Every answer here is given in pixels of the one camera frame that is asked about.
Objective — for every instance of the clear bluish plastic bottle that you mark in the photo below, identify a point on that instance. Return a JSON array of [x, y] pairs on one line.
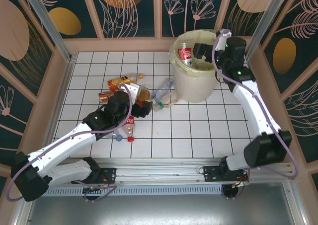
[[164, 88]]

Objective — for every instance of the amber bottle red label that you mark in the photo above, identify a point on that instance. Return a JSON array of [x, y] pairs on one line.
[[144, 93]]

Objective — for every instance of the grey metal floor plate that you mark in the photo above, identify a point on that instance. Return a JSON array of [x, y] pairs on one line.
[[161, 210]]

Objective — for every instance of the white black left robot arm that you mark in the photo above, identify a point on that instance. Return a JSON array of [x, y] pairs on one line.
[[64, 143]]

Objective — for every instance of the small controller board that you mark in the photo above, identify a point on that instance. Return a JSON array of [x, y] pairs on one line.
[[93, 188], [240, 183]]

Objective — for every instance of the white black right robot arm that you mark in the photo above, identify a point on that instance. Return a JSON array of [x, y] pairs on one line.
[[254, 113]]

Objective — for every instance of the aluminium side rail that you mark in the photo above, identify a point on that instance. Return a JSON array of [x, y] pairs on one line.
[[270, 135], [62, 98]]

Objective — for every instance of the yellowish clear bin liner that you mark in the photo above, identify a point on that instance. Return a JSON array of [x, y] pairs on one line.
[[174, 54]]

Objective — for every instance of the clear bottle blue cap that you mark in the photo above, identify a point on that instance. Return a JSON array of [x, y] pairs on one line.
[[119, 138]]

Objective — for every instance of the cola bottle red cap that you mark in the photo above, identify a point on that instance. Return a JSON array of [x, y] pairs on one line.
[[129, 129]]

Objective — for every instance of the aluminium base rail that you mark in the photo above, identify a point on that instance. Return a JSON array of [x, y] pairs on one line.
[[161, 172]]

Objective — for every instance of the white plastic bin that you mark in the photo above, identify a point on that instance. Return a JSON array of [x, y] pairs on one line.
[[193, 88]]

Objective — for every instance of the copper brown bottle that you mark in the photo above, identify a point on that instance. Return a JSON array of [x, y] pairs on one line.
[[105, 97]]

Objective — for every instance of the aluminium corner post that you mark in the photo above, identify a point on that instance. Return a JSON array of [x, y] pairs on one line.
[[266, 21], [47, 21]]

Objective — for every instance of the orange tea bottle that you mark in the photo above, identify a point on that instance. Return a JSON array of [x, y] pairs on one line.
[[121, 81]]

